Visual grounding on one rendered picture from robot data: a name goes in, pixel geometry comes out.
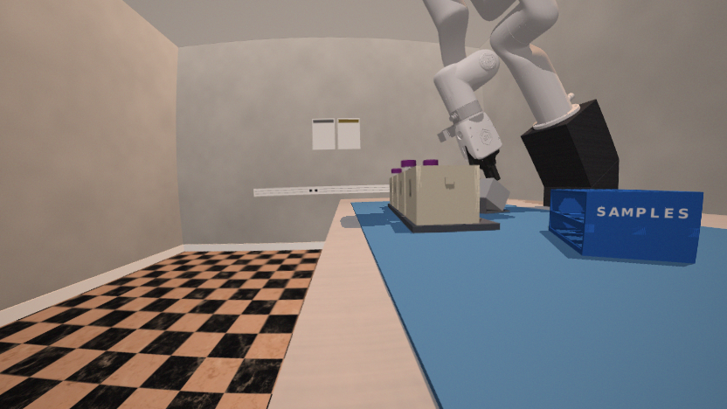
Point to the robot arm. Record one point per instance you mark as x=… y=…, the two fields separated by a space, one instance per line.
x=511 y=41

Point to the blue bench mat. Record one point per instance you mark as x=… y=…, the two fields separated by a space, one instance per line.
x=517 y=319

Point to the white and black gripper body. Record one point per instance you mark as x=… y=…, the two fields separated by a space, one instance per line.
x=478 y=133

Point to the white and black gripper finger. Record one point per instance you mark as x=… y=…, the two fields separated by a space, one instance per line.
x=493 y=162
x=485 y=165

